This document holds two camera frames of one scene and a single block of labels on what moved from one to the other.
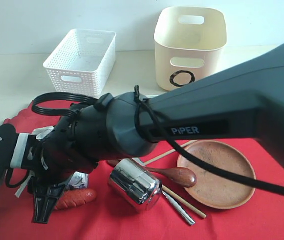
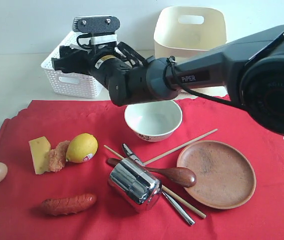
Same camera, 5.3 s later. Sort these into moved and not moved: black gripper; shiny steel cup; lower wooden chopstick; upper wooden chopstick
Moved: black gripper
Not moved: upper wooden chopstick; lower wooden chopstick; shiny steel cup
